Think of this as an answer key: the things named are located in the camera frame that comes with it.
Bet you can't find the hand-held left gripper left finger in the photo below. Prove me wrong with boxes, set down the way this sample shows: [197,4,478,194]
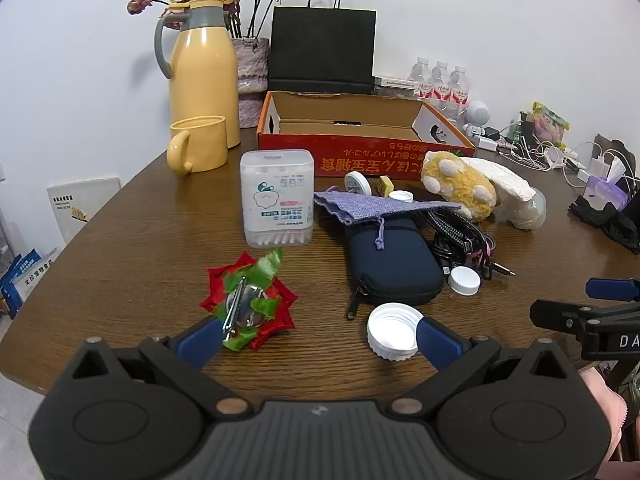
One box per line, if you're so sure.
[69,314,249,418]

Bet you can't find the flat white box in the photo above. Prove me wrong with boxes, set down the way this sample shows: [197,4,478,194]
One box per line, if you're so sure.
[372,75,418,98]

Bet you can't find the large white bottle cap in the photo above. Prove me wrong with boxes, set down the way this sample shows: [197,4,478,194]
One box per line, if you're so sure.
[366,303,425,360]

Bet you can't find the yellow mug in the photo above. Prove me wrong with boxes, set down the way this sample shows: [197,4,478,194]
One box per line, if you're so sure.
[166,115,230,176]

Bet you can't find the yellow white plush paw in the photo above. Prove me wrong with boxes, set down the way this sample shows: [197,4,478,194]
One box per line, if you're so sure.
[421,151,497,223]

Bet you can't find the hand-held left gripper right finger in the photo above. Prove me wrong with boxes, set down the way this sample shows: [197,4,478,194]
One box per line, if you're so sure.
[391,315,574,418]

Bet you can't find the black cable bundle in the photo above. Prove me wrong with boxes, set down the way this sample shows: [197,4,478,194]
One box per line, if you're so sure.
[425,210,501,273]

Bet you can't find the colourful snack packet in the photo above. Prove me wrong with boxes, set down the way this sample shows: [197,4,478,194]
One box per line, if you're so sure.
[531,101,571,147]

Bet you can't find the pale round container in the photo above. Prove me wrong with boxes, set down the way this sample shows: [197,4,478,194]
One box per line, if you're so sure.
[497,187,547,231]

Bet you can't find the purple drawstring pouch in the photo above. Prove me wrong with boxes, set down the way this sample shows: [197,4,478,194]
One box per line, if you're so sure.
[313,186,462,251]

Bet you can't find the red cardboard box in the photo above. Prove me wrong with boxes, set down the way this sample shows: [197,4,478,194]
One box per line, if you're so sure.
[257,91,476,181]

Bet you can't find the black cloth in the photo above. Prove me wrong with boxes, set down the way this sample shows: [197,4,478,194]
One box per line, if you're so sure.
[569,194,640,255]

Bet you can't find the white cloth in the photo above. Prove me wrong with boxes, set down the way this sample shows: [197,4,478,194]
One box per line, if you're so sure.
[462,156,533,201]

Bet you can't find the white cable tangle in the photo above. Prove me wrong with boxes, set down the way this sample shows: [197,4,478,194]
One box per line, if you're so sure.
[500,135,640,187]

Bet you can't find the purple tissue pack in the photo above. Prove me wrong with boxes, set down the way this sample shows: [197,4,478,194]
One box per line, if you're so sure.
[582,155,632,211]

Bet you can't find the black paper bag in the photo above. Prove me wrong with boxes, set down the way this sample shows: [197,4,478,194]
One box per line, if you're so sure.
[268,0,377,96]

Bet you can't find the clear cotton swab box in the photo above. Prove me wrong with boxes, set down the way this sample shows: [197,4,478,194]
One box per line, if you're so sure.
[240,149,316,248]

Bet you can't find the blue printed bags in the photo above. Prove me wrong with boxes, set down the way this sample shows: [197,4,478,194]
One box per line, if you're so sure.
[0,247,58,318]

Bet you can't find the navy zip case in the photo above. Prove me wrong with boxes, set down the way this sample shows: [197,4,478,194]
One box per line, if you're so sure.
[345,217,445,322]

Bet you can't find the person's pink clothing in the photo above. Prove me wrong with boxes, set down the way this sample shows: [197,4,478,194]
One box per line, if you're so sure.
[577,365,640,461]

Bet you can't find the red green ribbon brooch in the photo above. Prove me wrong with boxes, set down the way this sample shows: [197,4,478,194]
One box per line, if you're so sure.
[200,249,298,352]

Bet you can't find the round white thermometer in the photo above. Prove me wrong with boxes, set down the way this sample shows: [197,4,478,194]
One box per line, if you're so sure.
[345,171,373,196]

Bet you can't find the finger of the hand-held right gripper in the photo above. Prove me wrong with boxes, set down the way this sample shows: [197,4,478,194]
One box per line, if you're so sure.
[529,298,640,334]
[585,276,640,303]

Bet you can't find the yellow thermos jug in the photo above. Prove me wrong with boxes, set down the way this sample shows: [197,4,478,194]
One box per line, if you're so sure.
[154,0,241,150]

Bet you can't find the white robot toy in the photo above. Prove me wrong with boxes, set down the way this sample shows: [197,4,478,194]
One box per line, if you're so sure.
[462,100,493,138]

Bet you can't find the pink audio cable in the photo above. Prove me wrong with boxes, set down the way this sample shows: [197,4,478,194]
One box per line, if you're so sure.
[465,244,517,281]

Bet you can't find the brown paper bag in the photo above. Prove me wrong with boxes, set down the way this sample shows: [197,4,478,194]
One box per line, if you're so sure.
[594,133,638,171]

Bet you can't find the purple glass vase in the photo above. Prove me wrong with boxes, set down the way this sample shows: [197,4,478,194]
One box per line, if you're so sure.
[231,37,271,129]

